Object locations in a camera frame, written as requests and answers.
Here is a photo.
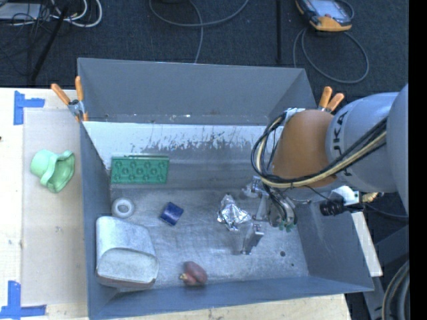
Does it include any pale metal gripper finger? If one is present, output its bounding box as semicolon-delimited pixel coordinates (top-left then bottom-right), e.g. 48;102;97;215
240;176;263;198
240;223;266;256

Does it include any crumpled silver foil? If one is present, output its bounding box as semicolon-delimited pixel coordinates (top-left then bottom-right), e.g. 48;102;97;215
216;193;252;232

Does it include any grey metal bin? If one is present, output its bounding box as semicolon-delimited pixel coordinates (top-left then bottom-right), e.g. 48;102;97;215
76;57;376;320

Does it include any red-brown toy fruit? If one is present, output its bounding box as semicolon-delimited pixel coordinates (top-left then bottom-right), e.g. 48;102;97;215
178;261;209;287

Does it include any small blue cylinder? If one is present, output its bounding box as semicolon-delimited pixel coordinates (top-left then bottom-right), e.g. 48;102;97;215
159;201;185;227

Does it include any dark green flat block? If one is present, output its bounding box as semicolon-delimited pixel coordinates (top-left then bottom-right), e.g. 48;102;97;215
109;156;170;185

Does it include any light green plastic cup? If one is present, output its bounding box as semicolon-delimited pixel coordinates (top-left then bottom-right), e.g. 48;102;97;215
29;149;76;194

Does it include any pale flat board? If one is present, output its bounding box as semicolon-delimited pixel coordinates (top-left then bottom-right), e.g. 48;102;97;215
20;107;90;308

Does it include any black cylinder on white bracket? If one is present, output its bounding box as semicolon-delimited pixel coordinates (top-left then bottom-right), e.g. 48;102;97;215
319;185;365;217

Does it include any white ring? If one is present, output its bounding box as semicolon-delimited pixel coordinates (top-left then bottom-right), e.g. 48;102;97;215
111;197;136;219

